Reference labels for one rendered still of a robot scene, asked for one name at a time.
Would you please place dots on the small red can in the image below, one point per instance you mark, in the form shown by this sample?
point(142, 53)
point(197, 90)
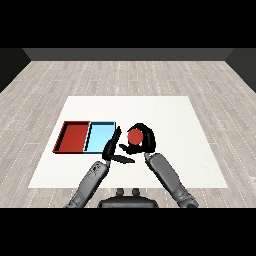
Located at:
point(135, 136)

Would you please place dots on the red shallow open box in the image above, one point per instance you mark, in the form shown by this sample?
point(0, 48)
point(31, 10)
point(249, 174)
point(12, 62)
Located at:
point(74, 137)

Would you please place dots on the dark grey robot body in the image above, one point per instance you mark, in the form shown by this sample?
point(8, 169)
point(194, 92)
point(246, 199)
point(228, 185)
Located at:
point(127, 201)

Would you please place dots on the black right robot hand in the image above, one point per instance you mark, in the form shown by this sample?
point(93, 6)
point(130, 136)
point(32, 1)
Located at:
point(148, 140)

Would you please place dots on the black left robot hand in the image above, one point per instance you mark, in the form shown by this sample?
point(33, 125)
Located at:
point(111, 146)

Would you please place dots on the light blue shallow open box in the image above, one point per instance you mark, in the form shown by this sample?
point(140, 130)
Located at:
point(100, 136)

